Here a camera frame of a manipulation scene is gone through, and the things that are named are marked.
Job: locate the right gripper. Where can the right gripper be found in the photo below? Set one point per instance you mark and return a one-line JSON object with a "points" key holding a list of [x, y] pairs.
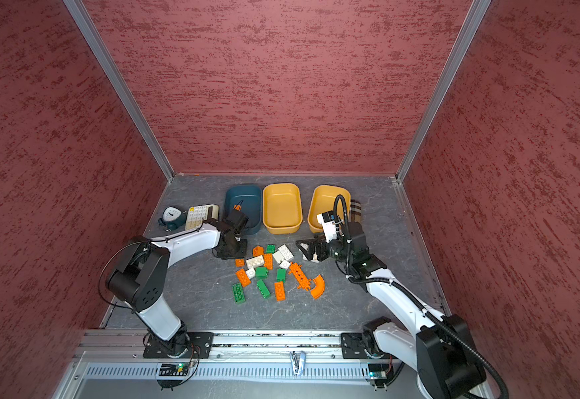
{"points": [[321, 243]]}

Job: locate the right yellow container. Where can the right yellow container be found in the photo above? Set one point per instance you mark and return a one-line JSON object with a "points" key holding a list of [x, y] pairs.
{"points": [[322, 201]]}

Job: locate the green lego cube right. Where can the green lego cube right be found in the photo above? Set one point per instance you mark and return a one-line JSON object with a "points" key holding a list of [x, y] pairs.
{"points": [[281, 275]]}

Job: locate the small white lego brick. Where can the small white lego brick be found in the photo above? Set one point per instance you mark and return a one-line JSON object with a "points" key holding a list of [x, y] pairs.
{"points": [[250, 273]]}

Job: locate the small teal alarm clock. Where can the small teal alarm clock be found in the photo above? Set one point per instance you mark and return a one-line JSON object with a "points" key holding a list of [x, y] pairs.
{"points": [[173, 218]]}

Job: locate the green long lego brick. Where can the green long lego brick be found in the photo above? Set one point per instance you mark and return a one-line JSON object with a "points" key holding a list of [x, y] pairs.
{"points": [[263, 289]]}

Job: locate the middle yellow container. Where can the middle yellow container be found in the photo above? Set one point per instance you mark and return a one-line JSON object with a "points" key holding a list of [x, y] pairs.
{"points": [[282, 208]]}

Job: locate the orange 2x4 lego bottom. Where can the orange 2x4 lego bottom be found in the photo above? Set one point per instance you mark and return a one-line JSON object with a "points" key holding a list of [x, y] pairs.
{"points": [[279, 290]]}

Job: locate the orange upright lego brick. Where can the orange upright lego brick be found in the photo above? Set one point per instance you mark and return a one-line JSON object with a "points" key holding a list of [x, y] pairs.
{"points": [[268, 261]]}

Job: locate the white lego block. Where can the white lego block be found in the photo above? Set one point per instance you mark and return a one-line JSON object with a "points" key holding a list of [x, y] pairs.
{"points": [[278, 257]]}

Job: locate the aluminium front rail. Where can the aluminium front rail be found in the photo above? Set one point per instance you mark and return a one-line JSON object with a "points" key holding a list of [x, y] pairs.
{"points": [[228, 345]]}

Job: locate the orange long lego beam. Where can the orange long lego beam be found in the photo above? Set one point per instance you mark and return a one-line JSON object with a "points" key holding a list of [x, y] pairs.
{"points": [[297, 272]]}

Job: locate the plaid checkered box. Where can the plaid checkered box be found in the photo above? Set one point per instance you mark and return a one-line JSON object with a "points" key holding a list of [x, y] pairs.
{"points": [[355, 212]]}

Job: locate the dark teal container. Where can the dark teal container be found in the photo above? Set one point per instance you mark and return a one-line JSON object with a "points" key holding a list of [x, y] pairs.
{"points": [[251, 201]]}

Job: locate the green lego cube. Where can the green lego cube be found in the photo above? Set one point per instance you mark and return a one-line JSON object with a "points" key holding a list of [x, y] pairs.
{"points": [[281, 275], [261, 273]]}

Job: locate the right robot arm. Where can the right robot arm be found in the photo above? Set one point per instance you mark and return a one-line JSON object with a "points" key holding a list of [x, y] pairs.
{"points": [[439, 348]]}

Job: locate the orange curved lego piece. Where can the orange curved lego piece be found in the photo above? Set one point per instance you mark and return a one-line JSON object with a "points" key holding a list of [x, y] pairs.
{"points": [[319, 287]]}

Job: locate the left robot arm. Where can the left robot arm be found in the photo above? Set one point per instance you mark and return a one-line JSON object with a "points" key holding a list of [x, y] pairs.
{"points": [[139, 277]]}

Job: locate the white 2x4 lego brick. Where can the white 2x4 lego brick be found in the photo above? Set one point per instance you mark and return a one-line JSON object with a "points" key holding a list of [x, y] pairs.
{"points": [[286, 253]]}

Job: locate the yellow container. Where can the yellow container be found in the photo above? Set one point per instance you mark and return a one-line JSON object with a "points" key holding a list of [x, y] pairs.
{"points": [[322, 201], [282, 208]]}

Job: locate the beige calculator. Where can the beige calculator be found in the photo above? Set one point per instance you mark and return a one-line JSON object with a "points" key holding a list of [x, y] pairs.
{"points": [[198, 214]]}

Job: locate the green 2x4 lego brick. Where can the green 2x4 lego brick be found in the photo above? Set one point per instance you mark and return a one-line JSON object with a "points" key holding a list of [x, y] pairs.
{"points": [[239, 294]]}

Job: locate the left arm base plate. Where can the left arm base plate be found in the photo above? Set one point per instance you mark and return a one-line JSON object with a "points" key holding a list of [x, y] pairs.
{"points": [[182, 345]]}

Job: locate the orange small lego brick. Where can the orange small lego brick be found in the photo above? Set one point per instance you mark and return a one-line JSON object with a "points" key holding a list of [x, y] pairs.
{"points": [[258, 251]]}

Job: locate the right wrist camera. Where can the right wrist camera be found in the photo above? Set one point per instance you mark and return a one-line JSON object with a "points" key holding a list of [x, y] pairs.
{"points": [[332, 225]]}

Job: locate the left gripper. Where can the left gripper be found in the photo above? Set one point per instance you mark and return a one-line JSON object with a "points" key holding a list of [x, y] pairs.
{"points": [[239, 255]]}

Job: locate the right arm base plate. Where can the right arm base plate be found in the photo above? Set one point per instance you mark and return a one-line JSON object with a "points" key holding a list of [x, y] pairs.
{"points": [[359, 346]]}

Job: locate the cream lego brick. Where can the cream lego brick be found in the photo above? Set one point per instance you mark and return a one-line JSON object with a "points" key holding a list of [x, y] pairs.
{"points": [[255, 262]]}

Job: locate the white small lego plate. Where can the white small lego plate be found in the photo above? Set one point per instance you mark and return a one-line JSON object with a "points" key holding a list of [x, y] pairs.
{"points": [[284, 264]]}

